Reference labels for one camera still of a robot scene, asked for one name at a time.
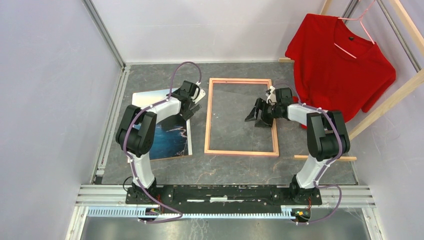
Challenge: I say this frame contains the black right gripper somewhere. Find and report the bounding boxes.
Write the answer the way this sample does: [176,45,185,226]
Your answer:
[244,97,282,128]

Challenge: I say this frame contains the coastal landscape photo print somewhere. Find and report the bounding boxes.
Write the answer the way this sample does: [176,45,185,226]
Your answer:
[131,89,193,161]

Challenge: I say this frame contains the pink wooden picture frame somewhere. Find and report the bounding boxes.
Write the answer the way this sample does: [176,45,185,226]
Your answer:
[204,77,280,158]

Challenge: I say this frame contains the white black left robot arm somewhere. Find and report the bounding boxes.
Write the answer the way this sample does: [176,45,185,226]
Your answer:
[115,81,206,204]

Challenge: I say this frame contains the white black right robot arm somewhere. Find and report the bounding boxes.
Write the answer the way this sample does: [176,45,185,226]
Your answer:
[244,86,350,204]

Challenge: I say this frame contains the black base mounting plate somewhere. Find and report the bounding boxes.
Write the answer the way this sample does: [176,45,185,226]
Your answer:
[125,184,323,215]

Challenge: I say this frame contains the red t-shirt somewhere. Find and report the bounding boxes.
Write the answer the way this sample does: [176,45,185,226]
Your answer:
[284,13,397,129]

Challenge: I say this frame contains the pink clothes hanger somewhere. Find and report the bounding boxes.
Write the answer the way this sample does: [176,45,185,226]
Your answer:
[333,0,379,60]

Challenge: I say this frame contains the wooden clothes rack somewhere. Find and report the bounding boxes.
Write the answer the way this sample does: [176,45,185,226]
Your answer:
[278,0,424,163]

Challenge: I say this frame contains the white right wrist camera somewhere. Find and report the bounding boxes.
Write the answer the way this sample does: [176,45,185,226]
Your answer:
[265,86,276,105]

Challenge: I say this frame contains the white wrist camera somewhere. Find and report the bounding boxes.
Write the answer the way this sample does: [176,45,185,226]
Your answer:
[192,87,206,104]
[265,86,276,105]

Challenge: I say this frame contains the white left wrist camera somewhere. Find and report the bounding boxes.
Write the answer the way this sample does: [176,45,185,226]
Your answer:
[192,87,206,104]

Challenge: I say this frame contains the aluminium rail frame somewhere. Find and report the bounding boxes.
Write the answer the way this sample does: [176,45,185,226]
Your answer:
[64,0,385,240]

